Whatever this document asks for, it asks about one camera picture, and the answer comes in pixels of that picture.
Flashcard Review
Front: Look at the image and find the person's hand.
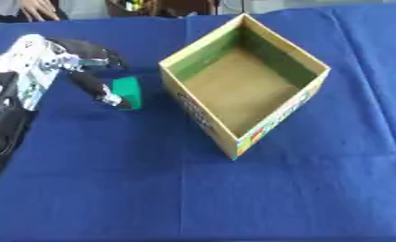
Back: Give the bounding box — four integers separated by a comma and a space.
17, 0, 62, 23

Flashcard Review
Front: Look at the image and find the green rectangular block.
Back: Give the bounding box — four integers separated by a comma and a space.
110, 76, 145, 112

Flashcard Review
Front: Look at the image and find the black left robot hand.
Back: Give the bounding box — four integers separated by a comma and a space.
46, 37, 135, 111

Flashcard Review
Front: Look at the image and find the person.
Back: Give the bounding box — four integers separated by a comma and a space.
0, 0, 71, 25

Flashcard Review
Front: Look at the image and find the tan cardboard box green inside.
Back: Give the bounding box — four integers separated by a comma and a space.
158, 12, 334, 161

